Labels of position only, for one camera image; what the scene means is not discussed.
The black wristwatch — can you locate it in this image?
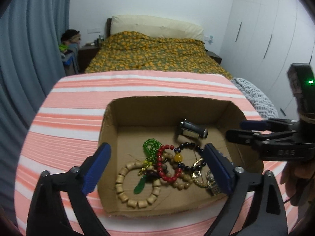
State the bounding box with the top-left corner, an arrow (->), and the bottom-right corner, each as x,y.
176,119 -> 208,139

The red bead bracelet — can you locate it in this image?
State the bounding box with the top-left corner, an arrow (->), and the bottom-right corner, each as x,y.
156,144 -> 184,183

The brown round bead bracelet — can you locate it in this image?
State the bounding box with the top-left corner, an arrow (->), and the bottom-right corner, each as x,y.
161,151 -> 195,191

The right hand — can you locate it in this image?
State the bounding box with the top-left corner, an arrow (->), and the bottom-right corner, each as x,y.
280,161 -> 315,207

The grey checkered blanket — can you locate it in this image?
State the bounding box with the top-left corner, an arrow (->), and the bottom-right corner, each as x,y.
231,78 -> 279,119

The dark nightstand right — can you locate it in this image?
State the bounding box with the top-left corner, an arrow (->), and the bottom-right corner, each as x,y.
206,50 -> 222,65

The dark nightstand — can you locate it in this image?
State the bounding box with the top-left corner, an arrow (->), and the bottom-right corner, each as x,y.
206,50 -> 222,65
77,45 -> 100,74

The pink striped cloth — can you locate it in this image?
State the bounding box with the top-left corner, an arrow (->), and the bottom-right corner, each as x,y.
14,70 -> 296,236

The white wardrobe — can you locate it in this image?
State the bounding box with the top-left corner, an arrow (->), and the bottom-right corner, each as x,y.
220,0 -> 314,119

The cardboard box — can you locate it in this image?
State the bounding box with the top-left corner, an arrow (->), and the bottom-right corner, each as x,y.
97,96 -> 263,217

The orange floral bedspread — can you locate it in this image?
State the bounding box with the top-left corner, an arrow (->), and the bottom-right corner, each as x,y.
85,31 -> 232,80

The dark nightstand left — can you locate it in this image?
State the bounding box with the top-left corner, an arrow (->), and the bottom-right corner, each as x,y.
77,45 -> 100,74

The wooden headboard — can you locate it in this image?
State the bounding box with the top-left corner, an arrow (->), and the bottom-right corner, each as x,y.
105,18 -> 112,38

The doll with black hat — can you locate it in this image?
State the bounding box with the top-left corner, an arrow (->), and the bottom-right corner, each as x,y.
59,29 -> 81,76

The blue curtain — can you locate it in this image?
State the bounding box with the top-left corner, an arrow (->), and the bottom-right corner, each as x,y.
1,0 -> 70,222

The gold ring bracelet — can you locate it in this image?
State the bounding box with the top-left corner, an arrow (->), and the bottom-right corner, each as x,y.
191,158 -> 222,197

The black bead bracelet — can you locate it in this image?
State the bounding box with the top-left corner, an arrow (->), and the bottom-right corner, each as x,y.
173,142 -> 207,173

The beige wooden bead bracelet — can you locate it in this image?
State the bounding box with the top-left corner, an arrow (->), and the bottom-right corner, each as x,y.
115,160 -> 162,209

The green bead necklace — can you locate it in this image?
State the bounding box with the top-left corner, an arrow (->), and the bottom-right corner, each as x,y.
133,138 -> 163,195

